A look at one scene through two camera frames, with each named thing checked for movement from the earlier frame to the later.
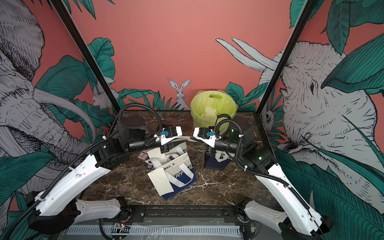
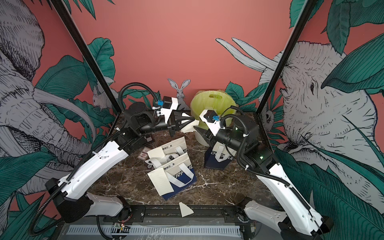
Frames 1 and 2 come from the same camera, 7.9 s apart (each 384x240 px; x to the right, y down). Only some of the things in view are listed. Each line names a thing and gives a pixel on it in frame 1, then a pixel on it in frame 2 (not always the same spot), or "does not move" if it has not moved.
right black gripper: [211, 153] to [211, 142]
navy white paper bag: [222, 159] does not move
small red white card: [143, 155] does not move
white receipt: [161, 182] does not move
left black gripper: [166, 148] to [176, 120]
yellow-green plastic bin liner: [206, 105] does not move
